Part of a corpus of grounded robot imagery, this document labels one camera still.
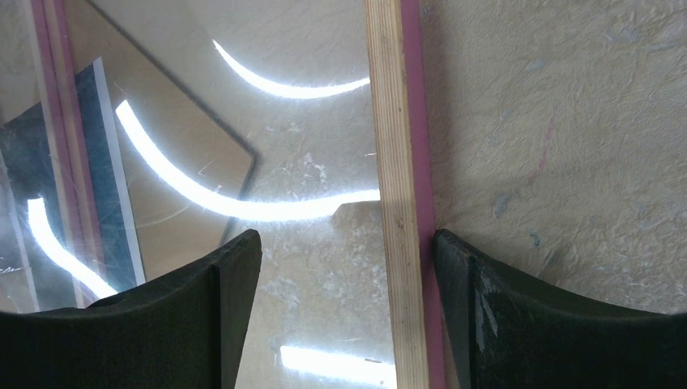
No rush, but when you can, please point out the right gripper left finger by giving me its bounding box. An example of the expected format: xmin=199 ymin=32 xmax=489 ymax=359
xmin=1 ymin=229 xmax=262 ymax=388

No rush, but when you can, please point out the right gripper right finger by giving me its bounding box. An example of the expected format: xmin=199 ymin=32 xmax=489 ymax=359
xmin=433 ymin=229 xmax=686 ymax=388

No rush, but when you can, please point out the pink wooden photo frame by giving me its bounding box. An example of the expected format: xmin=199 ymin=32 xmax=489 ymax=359
xmin=36 ymin=1 xmax=444 ymax=388

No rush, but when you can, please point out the blue mountain photo print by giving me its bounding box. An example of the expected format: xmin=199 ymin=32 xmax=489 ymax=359
xmin=1 ymin=59 xmax=145 ymax=314

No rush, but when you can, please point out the brown cardboard backing board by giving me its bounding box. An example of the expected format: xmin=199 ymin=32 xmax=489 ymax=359
xmin=63 ymin=1 xmax=254 ymax=280

